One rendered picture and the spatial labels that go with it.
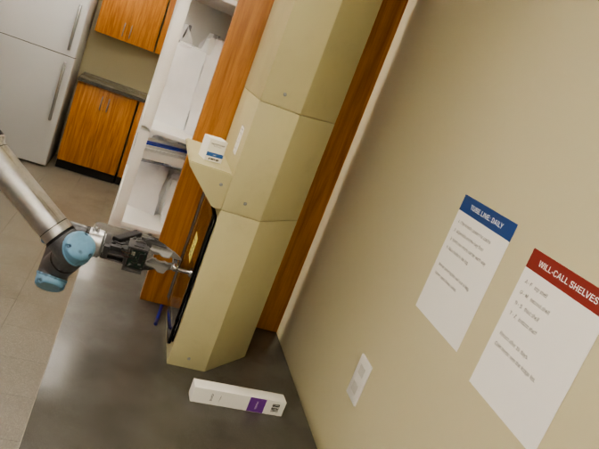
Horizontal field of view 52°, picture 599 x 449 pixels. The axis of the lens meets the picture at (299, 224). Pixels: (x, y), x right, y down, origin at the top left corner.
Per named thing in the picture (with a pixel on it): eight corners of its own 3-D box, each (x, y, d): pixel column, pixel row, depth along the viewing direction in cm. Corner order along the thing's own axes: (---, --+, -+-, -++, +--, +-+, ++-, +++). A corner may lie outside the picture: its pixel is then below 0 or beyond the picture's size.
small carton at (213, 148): (214, 159, 167) (221, 138, 166) (220, 164, 163) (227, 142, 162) (198, 154, 165) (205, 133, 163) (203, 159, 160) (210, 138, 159)
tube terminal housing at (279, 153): (238, 329, 207) (319, 114, 189) (250, 382, 177) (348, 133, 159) (166, 312, 199) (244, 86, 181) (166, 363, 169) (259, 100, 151)
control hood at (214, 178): (211, 179, 188) (222, 149, 186) (220, 210, 158) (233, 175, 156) (176, 167, 185) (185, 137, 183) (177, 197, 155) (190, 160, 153)
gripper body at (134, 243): (143, 276, 164) (97, 264, 160) (143, 264, 172) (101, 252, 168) (151, 250, 162) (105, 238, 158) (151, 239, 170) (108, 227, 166)
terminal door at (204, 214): (169, 299, 197) (209, 185, 188) (169, 346, 169) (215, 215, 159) (168, 298, 197) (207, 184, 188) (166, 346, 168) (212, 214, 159)
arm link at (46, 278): (43, 273, 146) (56, 234, 152) (28, 286, 154) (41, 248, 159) (74, 285, 150) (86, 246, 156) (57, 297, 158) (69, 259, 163)
